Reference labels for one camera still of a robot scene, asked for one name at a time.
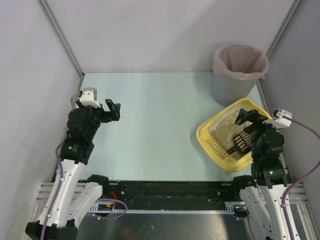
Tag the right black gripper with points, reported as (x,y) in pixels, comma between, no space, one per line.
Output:
(256,121)

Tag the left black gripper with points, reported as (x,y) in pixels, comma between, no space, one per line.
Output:
(104,114)

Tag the black litter scoop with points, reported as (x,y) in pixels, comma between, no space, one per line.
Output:
(241,143)

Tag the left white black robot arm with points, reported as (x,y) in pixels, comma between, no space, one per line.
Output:
(62,215)

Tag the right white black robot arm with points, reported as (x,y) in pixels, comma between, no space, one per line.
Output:
(266,191)

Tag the beige cat litter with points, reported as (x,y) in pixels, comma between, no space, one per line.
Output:
(226,130)

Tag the yellow litter box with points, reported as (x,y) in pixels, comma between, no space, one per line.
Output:
(212,147)

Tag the grey trash bin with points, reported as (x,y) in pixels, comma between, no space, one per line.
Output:
(227,90)

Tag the pink bin liner bag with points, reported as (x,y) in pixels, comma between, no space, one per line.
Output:
(240,62)

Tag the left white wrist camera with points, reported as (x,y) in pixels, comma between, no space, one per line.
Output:
(89,97)

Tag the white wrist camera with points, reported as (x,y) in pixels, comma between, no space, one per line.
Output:
(281,119)
(89,97)

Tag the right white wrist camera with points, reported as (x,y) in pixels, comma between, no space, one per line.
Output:
(281,119)

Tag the grey slotted cable duct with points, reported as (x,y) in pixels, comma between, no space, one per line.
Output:
(227,208)

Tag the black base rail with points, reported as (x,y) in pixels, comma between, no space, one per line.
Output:
(172,195)

